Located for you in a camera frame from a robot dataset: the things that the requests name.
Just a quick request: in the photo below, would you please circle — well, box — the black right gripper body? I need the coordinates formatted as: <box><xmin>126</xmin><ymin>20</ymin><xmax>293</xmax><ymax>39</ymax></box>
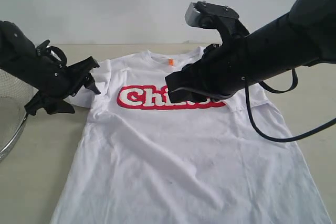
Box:
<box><xmin>194</xmin><ymin>42</ymin><xmax>249</xmax><ymax>98</ymax></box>

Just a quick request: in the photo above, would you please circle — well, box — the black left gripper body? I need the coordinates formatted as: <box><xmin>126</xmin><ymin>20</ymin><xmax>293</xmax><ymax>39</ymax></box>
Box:
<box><xmin>34</xmin><ymin>58</ymin><xmax>92</xmax><ymax>100</ymax></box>

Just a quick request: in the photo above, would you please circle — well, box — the white t-shirt red print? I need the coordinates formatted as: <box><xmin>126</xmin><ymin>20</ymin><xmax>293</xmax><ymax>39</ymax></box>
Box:
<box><xmin>51</xmin><ymin>47</ymin><xmax>331</xmax><ymax>223</ymax></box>

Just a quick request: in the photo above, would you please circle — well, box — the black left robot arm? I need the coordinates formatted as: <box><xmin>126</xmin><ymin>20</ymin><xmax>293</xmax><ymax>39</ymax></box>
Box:
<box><xmin>1</xmin><ymin>21</ymin><xmax>100</xmax><ymax>115</ymax></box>

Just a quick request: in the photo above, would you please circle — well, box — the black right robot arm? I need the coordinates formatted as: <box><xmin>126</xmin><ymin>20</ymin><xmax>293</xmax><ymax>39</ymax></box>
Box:
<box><xmin>165</xmin><ymin>0</ymin><xmax>335</xmax><ymax>103</ymax></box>

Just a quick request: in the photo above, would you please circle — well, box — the metal wire mesh basket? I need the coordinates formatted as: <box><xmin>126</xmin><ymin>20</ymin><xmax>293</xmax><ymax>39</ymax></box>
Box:
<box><xmin>0</xmin><ymin>70</ymin><xmax>33</xmax><ymax>161</ymax></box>

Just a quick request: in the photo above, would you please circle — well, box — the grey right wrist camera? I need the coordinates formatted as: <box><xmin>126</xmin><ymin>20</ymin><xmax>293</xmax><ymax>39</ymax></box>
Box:
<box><xmin>184</xmin><ymin>1</ymin><xmax>239</xmax><ymax>29</ymax></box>

